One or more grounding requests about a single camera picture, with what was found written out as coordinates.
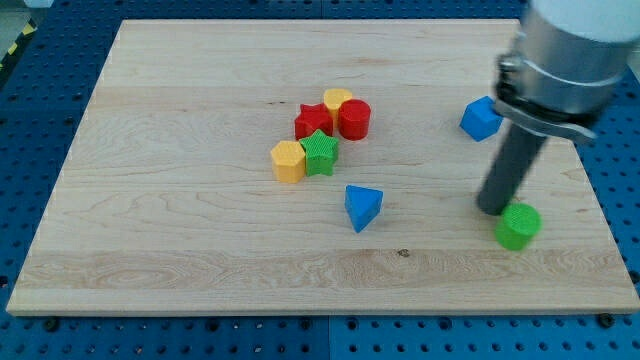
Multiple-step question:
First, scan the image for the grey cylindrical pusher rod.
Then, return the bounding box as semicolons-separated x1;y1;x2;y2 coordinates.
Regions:
476;125;547;216

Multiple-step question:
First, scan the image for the green cylinder block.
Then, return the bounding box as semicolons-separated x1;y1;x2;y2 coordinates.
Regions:
494;203;542;251

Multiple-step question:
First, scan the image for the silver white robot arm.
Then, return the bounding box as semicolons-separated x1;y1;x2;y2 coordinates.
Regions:
494;0;639;143

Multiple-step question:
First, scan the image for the green star block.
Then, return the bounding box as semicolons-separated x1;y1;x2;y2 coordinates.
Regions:
299;129;339;176

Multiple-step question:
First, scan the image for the yellow hexagon block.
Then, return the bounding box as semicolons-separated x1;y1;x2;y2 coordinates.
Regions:
270;141;306;183

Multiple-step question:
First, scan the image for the blue triangular prism block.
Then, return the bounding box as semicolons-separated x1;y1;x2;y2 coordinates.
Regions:
344;184;384;233

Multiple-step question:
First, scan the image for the red star block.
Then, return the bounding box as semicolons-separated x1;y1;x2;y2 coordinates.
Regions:
294;103;334;140

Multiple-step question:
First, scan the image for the red cylinder block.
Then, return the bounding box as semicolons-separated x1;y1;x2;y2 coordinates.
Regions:
338;99;371;141

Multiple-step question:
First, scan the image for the light wooden board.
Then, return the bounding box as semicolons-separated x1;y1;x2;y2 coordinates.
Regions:
7;20;639;316

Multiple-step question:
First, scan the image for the blue cube block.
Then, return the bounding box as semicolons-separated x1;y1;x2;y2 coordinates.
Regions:
459;96;503;142

